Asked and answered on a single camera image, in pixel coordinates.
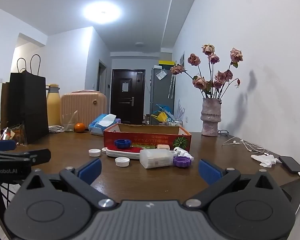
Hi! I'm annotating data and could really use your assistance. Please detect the small white bottle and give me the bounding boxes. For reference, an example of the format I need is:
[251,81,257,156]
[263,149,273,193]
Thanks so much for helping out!
[173,147,194,159]

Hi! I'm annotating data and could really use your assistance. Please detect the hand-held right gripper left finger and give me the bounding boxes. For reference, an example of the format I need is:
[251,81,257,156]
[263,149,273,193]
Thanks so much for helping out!
[19,158,117,209]

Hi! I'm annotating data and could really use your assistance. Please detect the brown paper bag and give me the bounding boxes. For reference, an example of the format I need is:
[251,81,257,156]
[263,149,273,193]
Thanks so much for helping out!
[0,82,11,130]

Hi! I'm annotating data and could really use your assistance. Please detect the bright round ceiling lamp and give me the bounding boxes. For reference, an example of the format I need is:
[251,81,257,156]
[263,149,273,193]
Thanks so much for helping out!
[84,2,122,24]

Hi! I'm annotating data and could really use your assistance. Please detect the yellow thermos bottle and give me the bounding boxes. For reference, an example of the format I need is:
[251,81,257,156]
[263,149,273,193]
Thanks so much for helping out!
[46,83,62,127]

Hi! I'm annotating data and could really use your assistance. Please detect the black smartphone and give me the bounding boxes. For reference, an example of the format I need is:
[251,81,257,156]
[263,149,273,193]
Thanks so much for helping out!
[279,156,300,175]

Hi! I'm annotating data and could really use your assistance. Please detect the blue bottle cap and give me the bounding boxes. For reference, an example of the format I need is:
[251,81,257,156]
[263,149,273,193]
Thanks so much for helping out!
[114,139,132,149]

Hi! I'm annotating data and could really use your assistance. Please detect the purple bottle cap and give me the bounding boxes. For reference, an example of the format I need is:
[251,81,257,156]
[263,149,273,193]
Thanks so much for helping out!
[173,156,191,168]

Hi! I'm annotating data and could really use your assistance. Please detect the clear snack bag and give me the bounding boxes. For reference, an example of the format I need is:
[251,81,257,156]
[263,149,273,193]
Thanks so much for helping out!
[11,123,26,145]

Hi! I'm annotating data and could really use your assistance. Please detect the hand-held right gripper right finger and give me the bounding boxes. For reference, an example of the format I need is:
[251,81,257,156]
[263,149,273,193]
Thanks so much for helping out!
[184,159,283,208]

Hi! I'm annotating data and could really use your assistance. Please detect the yellow plastic item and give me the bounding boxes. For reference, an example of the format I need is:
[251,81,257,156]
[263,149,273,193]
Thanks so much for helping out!
[151,112,167,122]

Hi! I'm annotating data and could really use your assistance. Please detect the black paper bag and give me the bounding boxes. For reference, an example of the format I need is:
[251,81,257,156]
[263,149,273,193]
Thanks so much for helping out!
[7,54,50,145]

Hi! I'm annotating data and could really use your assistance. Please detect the blue tissue pack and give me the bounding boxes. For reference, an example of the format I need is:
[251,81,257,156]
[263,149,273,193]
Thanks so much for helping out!
[88,114,121,137]

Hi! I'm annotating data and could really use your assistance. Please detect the dark brown entrance door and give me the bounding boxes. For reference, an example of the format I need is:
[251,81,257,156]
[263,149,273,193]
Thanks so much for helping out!
[111,69,145,125]

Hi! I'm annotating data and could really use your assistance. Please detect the translucent white plastic box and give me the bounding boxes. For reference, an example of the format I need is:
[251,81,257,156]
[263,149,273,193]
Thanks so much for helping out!
[139,149,177,169]

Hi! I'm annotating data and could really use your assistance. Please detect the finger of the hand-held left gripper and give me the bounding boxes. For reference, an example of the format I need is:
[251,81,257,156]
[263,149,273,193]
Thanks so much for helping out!
[0,149,51,166]
[0,140,17,151]

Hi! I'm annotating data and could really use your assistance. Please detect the red cardboard box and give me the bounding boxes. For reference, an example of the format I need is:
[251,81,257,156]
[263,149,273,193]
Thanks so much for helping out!
[104,123,192,155]

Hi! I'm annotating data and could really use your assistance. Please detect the grey refrigerator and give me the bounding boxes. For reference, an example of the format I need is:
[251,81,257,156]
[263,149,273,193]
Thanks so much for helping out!
[150,67,176,125]

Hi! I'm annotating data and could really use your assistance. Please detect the white wired earphones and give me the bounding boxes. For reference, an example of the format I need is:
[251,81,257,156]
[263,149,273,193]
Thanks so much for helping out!
[222,136,269,154]

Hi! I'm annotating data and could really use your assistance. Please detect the dried pink roses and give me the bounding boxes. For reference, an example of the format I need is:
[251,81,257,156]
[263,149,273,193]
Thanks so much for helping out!
[170,44,243,99]

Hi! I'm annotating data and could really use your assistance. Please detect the pink ribbed suitcase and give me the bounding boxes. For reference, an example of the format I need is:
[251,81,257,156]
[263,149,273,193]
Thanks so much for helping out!
[61,90,107,128]

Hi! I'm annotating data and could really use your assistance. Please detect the crumpled white tissue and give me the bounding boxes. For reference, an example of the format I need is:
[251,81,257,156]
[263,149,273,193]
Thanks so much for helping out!
[251,154,278,168]

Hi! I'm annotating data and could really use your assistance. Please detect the pink ceramic vase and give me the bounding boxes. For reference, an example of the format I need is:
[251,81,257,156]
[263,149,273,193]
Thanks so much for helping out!
[200,97,222,137]

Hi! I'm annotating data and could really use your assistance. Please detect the white tray with red inlay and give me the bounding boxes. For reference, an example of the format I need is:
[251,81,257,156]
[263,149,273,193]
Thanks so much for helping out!
[106,145,150,159]

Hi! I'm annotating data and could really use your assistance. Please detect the clear glass cup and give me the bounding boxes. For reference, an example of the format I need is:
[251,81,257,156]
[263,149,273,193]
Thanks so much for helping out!
[62,110,78,132]

